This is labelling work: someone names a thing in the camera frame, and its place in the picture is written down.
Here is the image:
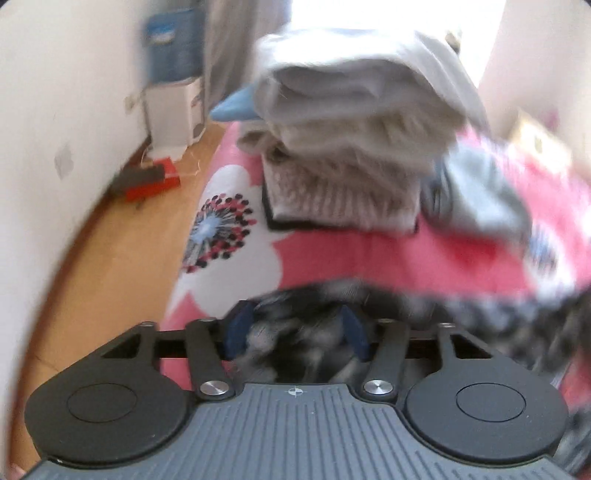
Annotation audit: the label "white water dispenser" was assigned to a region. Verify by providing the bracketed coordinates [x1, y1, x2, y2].
[142, 76, 208, 158]

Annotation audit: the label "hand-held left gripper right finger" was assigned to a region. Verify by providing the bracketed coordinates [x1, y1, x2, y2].
[339, 305, 492, 401]

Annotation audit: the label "pink floral blanket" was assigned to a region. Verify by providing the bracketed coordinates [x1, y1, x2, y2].
[164, 122, 591, 416]

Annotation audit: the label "stack of folded clothes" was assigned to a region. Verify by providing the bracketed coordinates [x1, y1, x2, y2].
[210, 28, 490, 232]

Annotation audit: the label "black white plaid pants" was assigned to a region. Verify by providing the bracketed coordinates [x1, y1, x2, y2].
[228, 277, 591, 477]

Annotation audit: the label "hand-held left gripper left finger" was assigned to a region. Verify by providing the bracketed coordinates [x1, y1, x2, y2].
[99, 300, 256, 400]

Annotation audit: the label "beige curtain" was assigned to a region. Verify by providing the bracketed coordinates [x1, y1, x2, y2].
[203, 0, 289, 116]

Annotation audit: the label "grey folded sweatshirt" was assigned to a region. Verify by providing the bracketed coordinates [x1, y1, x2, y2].
[434, 148, 539, 241]

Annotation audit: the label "red box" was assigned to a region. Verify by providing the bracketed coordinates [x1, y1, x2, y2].
[112, 159, 182, 205]

